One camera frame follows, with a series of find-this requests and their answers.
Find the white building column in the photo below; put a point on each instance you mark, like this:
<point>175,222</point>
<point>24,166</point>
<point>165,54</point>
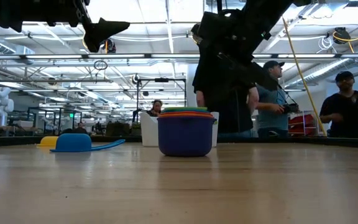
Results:
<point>189,87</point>

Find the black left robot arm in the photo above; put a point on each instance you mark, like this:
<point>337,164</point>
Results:
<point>11,11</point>

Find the blue measuring cup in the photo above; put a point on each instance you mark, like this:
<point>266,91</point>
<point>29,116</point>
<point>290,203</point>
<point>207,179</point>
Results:
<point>73,143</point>

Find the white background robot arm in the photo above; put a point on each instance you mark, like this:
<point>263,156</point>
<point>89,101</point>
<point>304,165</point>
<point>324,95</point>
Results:
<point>0,104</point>

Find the orange measuring cup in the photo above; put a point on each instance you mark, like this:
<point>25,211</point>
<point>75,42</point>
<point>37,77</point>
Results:
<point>185,113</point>

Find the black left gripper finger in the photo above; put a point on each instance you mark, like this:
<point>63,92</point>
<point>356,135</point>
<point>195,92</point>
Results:
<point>107,33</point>
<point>110,24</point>

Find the red measuring cup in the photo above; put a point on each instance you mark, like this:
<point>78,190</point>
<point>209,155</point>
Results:
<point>185,116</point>

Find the red storage bins shelf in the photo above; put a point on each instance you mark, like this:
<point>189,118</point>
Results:
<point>304,122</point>

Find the purple measuring cup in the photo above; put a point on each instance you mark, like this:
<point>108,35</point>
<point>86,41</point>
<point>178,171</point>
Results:
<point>185,137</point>

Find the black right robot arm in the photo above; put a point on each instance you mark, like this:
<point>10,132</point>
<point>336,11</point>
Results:
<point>272,12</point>

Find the black table edge frame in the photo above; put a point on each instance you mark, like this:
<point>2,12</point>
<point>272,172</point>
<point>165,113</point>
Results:
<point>291,142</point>

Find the small potted plant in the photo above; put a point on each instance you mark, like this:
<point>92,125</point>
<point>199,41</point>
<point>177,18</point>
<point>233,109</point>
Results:
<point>136,129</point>

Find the black frame stand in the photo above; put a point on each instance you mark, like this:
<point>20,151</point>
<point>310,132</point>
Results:
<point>162,79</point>

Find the black handheld camera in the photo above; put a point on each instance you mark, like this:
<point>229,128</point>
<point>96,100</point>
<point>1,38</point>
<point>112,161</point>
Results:
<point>291,108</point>

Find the person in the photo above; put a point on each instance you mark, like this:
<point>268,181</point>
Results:
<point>225,109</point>
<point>156,107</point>
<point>343,109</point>
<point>272,102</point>
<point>81,127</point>

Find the green measuring cup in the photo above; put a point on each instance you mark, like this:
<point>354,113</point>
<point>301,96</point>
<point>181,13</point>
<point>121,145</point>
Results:
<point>185,108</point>

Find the white plastic basket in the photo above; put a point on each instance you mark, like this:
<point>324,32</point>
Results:
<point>148,130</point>

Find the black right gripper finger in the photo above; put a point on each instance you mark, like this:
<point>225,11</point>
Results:
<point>259,77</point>

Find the yellow measuring cup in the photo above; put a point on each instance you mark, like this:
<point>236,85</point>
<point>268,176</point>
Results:
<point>47,141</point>

